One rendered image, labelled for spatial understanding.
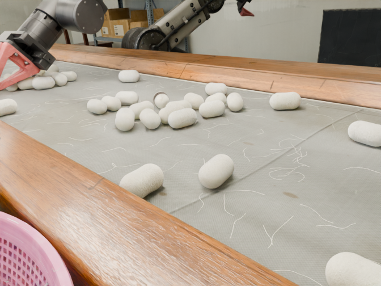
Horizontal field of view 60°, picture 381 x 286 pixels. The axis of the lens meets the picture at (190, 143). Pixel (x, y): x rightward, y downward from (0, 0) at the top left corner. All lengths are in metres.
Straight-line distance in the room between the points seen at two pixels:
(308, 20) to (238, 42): 0.66
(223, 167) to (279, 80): 0.27
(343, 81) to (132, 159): 0.28
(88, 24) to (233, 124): 0.34
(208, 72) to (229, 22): 2.49
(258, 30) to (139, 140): 2.57
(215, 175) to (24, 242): 0.12
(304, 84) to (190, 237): 0.34
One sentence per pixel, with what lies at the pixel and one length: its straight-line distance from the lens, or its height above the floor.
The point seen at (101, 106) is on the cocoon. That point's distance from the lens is 0.43.
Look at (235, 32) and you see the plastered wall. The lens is 3.01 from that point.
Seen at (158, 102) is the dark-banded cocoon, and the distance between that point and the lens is 0.43.
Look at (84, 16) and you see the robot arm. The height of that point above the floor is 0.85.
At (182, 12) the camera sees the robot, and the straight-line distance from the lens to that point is 1.19.
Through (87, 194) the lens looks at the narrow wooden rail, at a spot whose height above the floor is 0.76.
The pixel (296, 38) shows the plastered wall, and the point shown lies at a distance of 2.69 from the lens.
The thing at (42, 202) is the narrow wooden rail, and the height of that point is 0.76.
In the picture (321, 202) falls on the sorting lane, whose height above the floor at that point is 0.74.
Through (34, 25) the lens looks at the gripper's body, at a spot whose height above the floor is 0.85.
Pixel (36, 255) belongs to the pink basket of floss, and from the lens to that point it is 0.18.
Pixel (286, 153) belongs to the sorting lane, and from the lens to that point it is 0.30.
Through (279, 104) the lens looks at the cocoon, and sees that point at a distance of 0.40.
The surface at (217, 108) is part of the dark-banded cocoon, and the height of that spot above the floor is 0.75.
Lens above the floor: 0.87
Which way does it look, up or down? 23 degrees down
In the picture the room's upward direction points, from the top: 4 degrees counter-clockwise
